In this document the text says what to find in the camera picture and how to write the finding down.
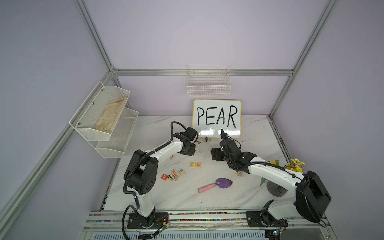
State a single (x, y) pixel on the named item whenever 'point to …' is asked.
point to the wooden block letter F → (181, 172)
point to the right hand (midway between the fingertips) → (213, 151)
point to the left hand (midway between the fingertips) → (188, 152)
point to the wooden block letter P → (192, 164)
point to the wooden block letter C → (175, 177)
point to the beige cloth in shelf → (107, 120)
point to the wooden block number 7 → (170, 177)
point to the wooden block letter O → (171, 157)
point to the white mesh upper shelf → (95, 119)
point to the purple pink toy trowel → (221, 182)
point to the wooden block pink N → (174, 172)
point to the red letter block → (164, 177)
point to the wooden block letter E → (198, 164)
